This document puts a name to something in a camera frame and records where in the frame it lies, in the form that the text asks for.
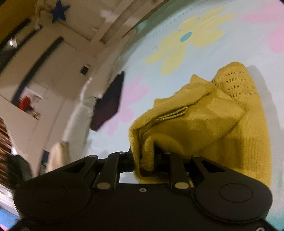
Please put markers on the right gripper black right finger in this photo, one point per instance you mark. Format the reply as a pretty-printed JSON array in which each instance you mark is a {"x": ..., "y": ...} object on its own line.
[{"x": 186, "y": 174}]

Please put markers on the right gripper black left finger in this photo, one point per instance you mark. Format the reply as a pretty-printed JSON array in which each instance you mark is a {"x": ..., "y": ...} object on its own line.
[{"x": 102, "y": 174}]

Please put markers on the mustard yellow knit garment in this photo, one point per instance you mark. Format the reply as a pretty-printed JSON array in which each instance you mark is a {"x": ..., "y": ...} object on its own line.
[{"x": 222, "y": 120}]

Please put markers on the cream pillow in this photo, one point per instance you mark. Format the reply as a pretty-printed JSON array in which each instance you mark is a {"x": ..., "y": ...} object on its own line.
[{"x": 106, "y": 63}]

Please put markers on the cream folded cloth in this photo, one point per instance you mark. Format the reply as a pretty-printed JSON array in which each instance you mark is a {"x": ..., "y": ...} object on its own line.
[{"x": 59, "y": 156}]

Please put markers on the dark folded striped garment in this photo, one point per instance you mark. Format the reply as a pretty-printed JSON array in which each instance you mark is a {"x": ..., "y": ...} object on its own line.
[{"x": 108, "y": 105}]

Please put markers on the cream wooden side cabinet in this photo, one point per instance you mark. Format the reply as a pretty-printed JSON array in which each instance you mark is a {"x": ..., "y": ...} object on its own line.
[{"x": 39, "y": 87}]

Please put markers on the floral bed sheet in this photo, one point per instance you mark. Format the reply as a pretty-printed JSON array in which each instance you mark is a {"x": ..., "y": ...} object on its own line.
[{"x": 186, "y": 38}]

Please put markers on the cream wooden headboard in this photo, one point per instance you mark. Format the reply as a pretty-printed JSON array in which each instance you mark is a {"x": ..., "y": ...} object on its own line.
[{"x": 97, "y": 23}]

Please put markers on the blue star decoration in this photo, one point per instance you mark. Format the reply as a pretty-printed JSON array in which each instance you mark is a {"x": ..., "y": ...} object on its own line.
[{"x": 59, "y": 12}]

